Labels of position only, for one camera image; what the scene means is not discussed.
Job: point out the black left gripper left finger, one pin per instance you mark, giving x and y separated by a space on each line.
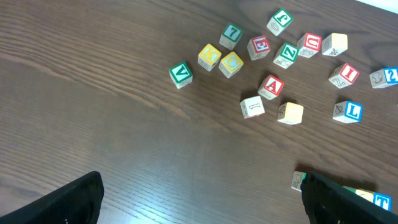
77 202

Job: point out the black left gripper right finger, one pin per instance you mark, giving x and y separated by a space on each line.
325 201

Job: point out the green R block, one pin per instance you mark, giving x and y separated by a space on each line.
297 180

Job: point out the yellow O block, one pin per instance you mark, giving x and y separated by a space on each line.
366 194

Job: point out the blue T block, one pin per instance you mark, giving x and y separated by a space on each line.
383 201

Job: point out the green B block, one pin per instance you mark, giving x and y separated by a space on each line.
350 189

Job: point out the blue L block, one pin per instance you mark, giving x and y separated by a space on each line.
348 112

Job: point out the yellow S block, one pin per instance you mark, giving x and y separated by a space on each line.
290 113

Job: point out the tilted red A block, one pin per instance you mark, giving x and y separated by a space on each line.
252 107

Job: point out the red I block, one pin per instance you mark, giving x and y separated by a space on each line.
343 76

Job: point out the blue 2 block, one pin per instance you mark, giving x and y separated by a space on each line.
384 77

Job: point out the green Z block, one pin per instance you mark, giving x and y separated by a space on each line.
286 55

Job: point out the plain yellow top block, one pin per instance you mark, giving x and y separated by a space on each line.
334 44

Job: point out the red U block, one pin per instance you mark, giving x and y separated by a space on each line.
309 45

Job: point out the green V block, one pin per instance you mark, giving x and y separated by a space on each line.
181 75

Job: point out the yellow C block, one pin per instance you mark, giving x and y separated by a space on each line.
230 64

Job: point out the red E block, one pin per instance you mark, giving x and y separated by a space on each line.
258 47

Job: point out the yellow K block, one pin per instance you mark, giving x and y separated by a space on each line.
209 57

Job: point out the green J block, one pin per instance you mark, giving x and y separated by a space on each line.
279 22

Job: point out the green 7 block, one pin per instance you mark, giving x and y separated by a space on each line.
230 36

